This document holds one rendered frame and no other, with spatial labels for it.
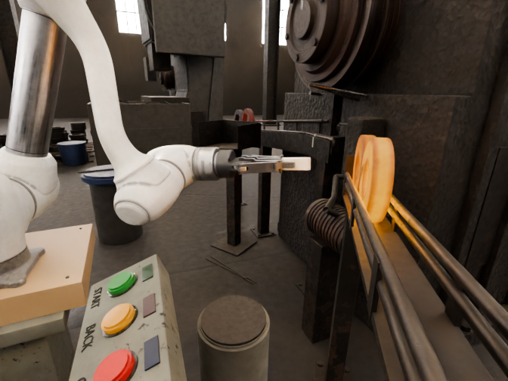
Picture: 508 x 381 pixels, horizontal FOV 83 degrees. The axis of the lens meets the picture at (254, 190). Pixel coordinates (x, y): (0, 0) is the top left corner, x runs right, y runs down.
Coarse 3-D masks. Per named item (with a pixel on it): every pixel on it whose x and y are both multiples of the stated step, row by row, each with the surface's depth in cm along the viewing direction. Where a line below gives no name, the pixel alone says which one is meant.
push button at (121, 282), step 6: (120, 276) 43; (126, 276) 42; (132, 276) 42; (114, 282) 42; (120, 282) 41; (126, 282) 41; (132, 282) 42; (108, 288) 42; (114, 288) 41; (120, 288) 41; (126, 288) 41; (114, 294) 41
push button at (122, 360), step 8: (120, 352) 30; (128, 352) 30; (104, 360) 30; (112, 360) 30; (120, 360) 29; (128, 360) 29; (104, 368) 29; (112, 368) 29; (120, 368) 28; (128, 368) 28; (96, 376) 28; (104, 376) 28; (112, 376) 28; (120, 376) 28; (128, 376) 28
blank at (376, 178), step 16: (368, 144) 53; (384, 144) 48; (368, 160) 52; (384, 160) 46; (368, 176) 50; (384, 176) 46; (368, 192) 48; (384, 192) 46; (368, 208) 48; (384, 208) 47
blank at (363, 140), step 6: (360, 138) 67; (366, 138) 64; (360, 144) 66; (366, 144) 62; (360, 150) 65; (360, 156) 64; (354, 162) 75; (360, 162) 63; (354, 168) 74; (360, 168) 62; (354, 174) 72; (360, 174) 61; (354, 180) 71
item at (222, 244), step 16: (208, 128) 157; (224, 128) 167; (240, 128) 139; (256, 128) 150; (208, 144) 160; (224, 144) 160; (240, 144) 141; (256, 144) 153; (240, 192) 163; (240, 208) 167; (240, 224) 170; (224, 240) 176; (240, 240) 173
